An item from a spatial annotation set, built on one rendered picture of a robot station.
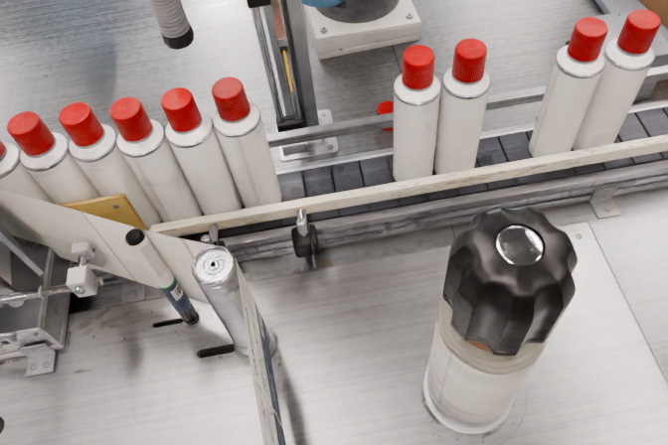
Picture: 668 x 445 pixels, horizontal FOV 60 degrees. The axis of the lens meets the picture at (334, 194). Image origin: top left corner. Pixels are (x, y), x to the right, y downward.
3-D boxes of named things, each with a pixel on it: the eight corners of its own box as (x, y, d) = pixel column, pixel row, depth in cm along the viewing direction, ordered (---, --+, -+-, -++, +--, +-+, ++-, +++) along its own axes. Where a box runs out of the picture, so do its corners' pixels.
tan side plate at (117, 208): (71, 253, 72) (34, 215, 64) (72, 248, 72) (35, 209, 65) (151, 239, 72) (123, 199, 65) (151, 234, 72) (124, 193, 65)
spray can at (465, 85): (438, 188, 75) (453, 69, 58) (428, 157, 78) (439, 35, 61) (478, 181, 75) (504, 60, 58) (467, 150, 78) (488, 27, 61)
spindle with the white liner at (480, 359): (435, 442, 57) (469, 325, 33) (415, 355, 62) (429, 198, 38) (524, 425, 58) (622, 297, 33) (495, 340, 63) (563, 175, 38)
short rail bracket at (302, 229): (302, 282, 74) (288, 233, 64) (299, 262, 76) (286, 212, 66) (327, 278, 74) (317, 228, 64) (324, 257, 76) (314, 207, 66)
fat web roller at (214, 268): (236, 367, 63) (186, 292, 48) (234, 328, 66) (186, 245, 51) (276, 360, 63) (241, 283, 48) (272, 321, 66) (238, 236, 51)
